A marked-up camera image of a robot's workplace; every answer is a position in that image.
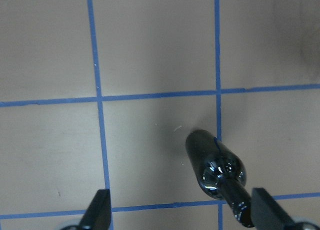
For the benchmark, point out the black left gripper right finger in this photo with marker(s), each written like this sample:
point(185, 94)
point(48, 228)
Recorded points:
point(266, 213)

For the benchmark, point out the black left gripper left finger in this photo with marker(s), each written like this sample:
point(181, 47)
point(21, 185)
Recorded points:
point(98, 214)

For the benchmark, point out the dark glass wine bottle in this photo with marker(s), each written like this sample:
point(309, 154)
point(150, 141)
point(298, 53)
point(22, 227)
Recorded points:
point(220, 173)

